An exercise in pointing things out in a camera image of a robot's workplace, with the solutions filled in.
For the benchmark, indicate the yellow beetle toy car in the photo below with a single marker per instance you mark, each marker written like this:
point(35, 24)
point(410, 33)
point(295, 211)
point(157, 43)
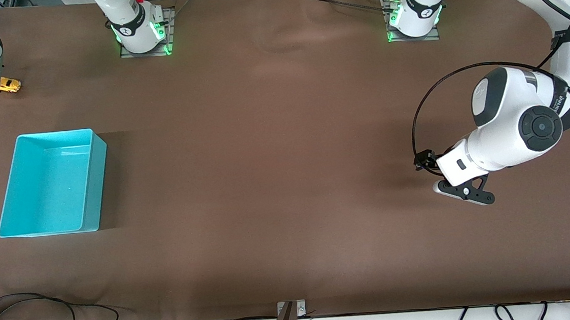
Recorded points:
point(12, 85)

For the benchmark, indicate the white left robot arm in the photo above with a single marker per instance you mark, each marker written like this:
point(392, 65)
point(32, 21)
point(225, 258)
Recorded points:
point(505, 112)

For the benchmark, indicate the small metal bracket plate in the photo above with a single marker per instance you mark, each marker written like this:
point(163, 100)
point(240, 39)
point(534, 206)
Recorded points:
point(300, 306)

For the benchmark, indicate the turquoise plastic bin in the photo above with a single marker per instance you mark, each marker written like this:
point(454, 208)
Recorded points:
point(48, 189)

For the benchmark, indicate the brown table cover sheet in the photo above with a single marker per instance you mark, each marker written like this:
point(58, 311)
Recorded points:
point(266, 182)

